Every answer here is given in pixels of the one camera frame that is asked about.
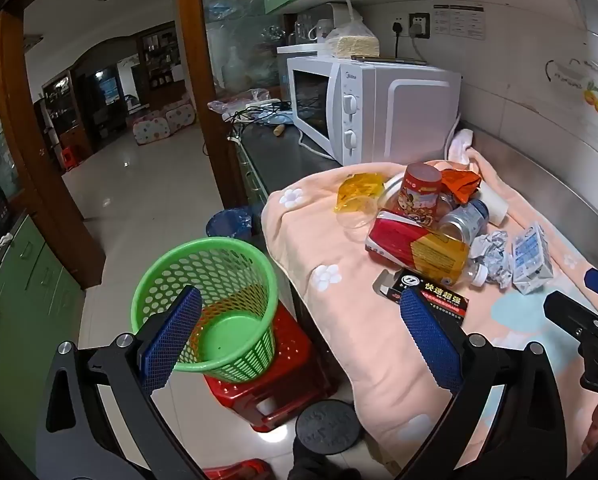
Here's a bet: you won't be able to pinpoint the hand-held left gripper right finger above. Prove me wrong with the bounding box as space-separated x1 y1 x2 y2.
398 286 567 480

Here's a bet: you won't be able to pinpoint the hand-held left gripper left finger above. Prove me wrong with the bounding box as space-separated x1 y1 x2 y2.
35 285 203 480

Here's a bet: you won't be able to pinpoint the black red card box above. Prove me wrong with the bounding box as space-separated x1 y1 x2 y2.
373 268 470 321

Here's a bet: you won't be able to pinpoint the green plastic basket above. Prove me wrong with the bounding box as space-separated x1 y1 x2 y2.
130 237 279 385

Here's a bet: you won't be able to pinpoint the white blue milk carton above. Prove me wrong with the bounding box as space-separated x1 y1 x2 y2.
510 222 555 295

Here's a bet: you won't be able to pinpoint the yellow label plastic bottle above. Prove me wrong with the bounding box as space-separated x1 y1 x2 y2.
410 230 490 288

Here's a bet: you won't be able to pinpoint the silver paper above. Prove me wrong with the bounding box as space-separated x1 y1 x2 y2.
469 230 514 290

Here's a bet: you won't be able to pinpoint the blue drink can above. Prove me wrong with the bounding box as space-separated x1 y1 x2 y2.
438 199 490 245

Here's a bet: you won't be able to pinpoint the white round plastic lid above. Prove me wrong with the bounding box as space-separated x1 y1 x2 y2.
341 179 405 235

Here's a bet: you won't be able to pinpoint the white paper cup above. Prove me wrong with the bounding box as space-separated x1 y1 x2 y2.
476 180 510 225

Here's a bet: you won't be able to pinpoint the orange snack wrapper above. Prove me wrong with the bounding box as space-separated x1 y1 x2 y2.
440 169 482 205

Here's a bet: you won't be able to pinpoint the yellow plastic wrapper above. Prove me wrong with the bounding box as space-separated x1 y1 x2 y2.
335 172 386 215

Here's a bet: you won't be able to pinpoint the peach flower blanket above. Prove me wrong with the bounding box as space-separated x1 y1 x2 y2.
260 157 598 480

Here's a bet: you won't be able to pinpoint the red plastic stool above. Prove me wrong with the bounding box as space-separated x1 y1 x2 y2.
202 458 272 480
202 305 337 433

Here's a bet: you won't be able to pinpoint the blue lined waste bin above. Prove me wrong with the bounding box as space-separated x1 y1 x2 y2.
205 207 254 241

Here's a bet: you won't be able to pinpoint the black round disc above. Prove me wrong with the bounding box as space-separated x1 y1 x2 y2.
295 400 364 456

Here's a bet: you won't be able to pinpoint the green floor cabinet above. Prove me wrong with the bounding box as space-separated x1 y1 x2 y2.
0 210 87 461

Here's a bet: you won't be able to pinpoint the person's dark trouser leg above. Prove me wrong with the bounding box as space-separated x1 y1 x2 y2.
286 442 362 480

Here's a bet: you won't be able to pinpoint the green counter drawers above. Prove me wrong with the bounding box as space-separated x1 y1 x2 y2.
235 142 271 206

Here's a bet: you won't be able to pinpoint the white pink cloth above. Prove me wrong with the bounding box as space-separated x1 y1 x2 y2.
448 129 480 171

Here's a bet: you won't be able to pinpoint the polka dot cushions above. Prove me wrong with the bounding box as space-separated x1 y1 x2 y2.
131 102 195 146

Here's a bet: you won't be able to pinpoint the wooden pillar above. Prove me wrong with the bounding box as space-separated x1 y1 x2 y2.
0 0 107 291

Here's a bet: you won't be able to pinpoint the white microwave oven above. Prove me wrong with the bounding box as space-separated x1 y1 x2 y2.
285 55 462 167

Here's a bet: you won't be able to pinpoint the pink clear plastic bag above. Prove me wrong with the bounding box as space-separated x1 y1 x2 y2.
208 89 270 113

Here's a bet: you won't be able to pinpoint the bag of dried noodles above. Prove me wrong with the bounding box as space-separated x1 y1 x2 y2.
325 0 381 58

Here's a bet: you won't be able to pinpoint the white mug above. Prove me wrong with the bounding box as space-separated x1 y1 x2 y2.
309 19 333 43

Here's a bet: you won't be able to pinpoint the orange fruit wall sticker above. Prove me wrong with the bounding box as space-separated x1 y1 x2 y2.
582 80 598 117

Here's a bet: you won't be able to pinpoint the power strip with cables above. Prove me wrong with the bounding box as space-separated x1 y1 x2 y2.
221 99 294 128

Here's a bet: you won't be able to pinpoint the wooden door frame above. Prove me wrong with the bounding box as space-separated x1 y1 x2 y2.
175 0 245 206

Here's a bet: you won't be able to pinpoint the white wall notice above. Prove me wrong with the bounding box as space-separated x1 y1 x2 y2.
433 4 487 40

